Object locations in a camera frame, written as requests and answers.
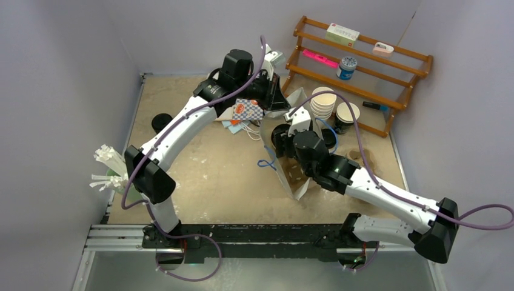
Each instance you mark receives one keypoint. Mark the wrapped white straws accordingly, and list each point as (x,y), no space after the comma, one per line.
(104,154)

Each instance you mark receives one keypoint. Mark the pink highlighter pen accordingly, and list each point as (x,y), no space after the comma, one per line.
(319,58)

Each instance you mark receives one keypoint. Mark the stack of white paper cups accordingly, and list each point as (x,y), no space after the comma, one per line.
(322,105)

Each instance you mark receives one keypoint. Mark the blue white jar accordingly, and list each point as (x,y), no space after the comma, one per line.
(346,68)

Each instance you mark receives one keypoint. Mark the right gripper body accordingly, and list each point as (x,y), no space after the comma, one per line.
(309,171)

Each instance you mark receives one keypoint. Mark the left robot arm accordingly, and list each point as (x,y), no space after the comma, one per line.
(147,165)

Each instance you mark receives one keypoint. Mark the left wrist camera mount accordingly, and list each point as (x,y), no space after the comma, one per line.
(272,60)

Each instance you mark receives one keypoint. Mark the stack of black lids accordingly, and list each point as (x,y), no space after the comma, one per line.
(160,121)

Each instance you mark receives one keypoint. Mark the stack of pulp carriers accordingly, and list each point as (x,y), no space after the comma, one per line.
(355,154)

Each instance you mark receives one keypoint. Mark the wooden shelf rack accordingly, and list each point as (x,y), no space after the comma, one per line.
(375,79)

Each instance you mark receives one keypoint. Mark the stack of flat paper bags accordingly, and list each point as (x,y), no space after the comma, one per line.
(240,116)

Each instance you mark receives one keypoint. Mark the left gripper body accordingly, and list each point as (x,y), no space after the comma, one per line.
(258,90)

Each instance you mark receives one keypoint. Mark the checkered paper bag blue handles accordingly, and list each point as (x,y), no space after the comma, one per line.
(289,171)

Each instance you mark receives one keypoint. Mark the white pink small device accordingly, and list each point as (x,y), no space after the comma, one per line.
(383,50)

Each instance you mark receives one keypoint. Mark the white green box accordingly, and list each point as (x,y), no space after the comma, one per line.
(341,35)

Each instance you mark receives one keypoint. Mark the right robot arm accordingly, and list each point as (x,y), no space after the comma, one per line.
(424,224)

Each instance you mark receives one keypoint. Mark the dark paper cup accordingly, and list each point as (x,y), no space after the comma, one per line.
(344,117)

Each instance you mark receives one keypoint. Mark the black lids by cups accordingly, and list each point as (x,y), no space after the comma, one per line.
(329,138)

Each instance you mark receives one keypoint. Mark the black aluminium base frame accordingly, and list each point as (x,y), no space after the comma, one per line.
(193,243)

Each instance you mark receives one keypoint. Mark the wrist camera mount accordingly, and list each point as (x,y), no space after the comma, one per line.
(299,120)
(272,60)

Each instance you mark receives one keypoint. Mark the black blue marker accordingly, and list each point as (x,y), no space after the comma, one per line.
(375,106)

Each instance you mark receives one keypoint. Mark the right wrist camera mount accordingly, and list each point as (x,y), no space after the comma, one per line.
(299,120)

